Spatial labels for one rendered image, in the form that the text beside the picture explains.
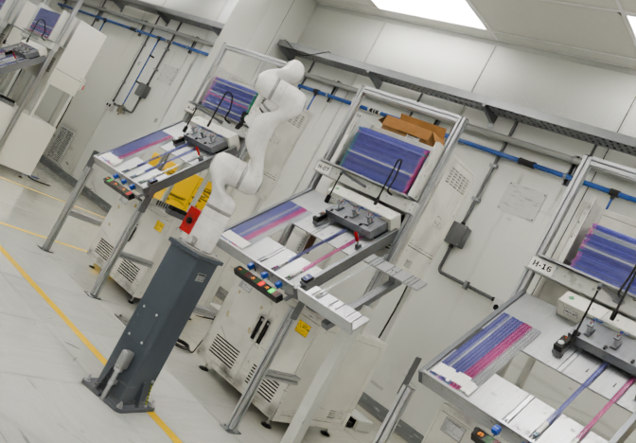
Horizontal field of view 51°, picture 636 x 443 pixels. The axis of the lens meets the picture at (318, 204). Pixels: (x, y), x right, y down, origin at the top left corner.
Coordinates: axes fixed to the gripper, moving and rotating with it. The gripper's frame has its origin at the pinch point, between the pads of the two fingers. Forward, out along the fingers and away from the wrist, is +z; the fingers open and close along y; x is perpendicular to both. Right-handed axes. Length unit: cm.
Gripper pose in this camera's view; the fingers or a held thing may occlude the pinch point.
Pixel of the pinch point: (242, 133)
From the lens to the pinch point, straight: 329.3
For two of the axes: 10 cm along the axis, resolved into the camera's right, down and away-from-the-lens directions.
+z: -7.3, 6.4, 2.3
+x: -3.7, -1.0, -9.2
